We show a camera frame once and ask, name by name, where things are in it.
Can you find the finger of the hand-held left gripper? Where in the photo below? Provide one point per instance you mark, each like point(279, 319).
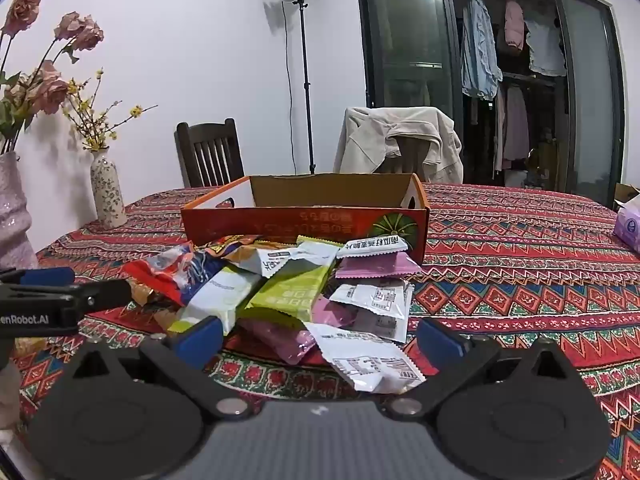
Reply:
point(47, 276)
point(100, 296)

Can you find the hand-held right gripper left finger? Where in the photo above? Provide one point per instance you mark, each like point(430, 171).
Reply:
point(200, 336)

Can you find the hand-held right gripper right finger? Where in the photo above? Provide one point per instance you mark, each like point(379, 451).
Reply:
point(440, 342)

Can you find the small gold snack packet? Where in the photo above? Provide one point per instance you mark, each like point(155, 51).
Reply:
point(145, 294)

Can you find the white lime snack packet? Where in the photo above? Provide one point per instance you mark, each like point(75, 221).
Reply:
point(220, 295)

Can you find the red blue snack packet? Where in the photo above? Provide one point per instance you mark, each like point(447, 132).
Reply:
point(170, 270)

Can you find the pink snack packet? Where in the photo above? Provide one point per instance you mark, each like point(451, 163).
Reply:
point(375, 266)
point(330, 312)
point(280, 342)

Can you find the orange yellow snack packet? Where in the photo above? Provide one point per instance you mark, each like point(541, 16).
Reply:
point(225, 249)

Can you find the lime green snack packet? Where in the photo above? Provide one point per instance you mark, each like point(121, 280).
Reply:
point(295, 285)

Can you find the orange cardboard box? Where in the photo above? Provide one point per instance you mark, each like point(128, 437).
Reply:
point(310, 225)

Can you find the small yellow snack packet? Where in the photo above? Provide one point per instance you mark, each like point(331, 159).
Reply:
point(30, 346)

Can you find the pink glitter vase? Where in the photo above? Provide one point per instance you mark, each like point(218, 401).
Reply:
point(15, 220)

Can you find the floral ceramic vase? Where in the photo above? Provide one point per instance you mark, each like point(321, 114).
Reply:
point(107, 190)

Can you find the yellow flower branches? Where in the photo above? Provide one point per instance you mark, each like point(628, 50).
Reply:
point(92, 132)

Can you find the brown wooden chair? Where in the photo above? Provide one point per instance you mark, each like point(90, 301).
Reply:
point(410, 157)

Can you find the dark wooden chair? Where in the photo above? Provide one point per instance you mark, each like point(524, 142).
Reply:
point(207, 132)

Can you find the beige jacket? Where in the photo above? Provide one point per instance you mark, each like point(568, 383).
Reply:
point(370, 135)

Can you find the purple tissue pack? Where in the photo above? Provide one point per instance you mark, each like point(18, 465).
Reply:
point(629, 227)

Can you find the hanging pale pink clothes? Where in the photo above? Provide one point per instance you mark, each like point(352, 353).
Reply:
point(515, 120)

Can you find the open brown cardboard box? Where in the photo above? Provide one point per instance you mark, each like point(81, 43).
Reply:
point(625, 192)

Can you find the hanging denim shirt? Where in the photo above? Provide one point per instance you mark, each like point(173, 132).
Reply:
point(477, 50)

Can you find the hanging white shirt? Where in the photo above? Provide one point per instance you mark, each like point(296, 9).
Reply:
point(545, 50)

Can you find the hanging pink garment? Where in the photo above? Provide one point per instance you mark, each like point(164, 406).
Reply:
point(514, 25)

